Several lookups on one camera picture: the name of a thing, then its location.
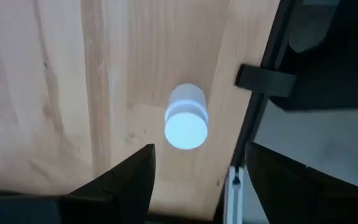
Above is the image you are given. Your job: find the white pill bottle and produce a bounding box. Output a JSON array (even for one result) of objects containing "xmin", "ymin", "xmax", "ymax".
[{"xmin": 163, "ymin": 82, "xmax": 209, "ymax": 151}]

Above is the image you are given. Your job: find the silver aluminium extrusion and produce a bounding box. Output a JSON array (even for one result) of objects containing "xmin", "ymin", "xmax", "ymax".
[{"xmin": 223, "ymin": 166, "xmax": 246, "ymax": 224}]

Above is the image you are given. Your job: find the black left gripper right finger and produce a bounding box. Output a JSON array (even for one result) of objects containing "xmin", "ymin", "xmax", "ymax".
[{"xmin": 245, "ymin": 142, "xmax": 358, "ymax": 224}]

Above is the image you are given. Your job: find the black frame bracket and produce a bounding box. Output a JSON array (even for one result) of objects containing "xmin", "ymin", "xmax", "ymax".
[{"xmin": 234, "ymin": 63, "xmax": 298, "ymax": 98}]

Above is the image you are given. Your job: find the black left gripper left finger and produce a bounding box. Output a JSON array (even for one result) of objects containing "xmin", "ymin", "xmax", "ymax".
[{"xmin": 0, "ymin": 143, "xmax": 157, "ymax": 224}]

